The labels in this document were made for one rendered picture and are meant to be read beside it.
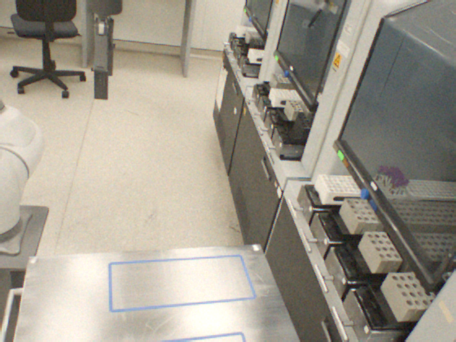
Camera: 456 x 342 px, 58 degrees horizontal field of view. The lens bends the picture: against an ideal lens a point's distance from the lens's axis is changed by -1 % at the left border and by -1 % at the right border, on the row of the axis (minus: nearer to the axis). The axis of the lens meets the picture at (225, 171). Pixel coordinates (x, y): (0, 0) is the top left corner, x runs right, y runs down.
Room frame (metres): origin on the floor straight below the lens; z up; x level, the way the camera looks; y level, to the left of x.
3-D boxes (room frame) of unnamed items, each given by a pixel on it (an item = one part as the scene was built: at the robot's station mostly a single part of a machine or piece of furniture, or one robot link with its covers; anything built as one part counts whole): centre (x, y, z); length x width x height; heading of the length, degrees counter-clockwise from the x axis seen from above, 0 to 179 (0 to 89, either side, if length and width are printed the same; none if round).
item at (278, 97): (1.89, -0.29, 0.83); 0.30 x 0.10 x 0.06; 105
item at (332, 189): (1.21, -0.47, 0.83); 0.30 x 0.10 x 0.06; 105
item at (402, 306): (0.74, -0.49, 0.85); 0.12 x 0.02 x 0.06; 14
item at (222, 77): (2.85, 0.16, 0.43); 0.27 x 0.02 x 0.36; 15
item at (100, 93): (0.83, 0.31, 1.22); 0.03 x 0.01 x 0.07; 105
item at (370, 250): (0.89, -0.45, 0.85); 0.12 x 0.02 x 0.06; 14
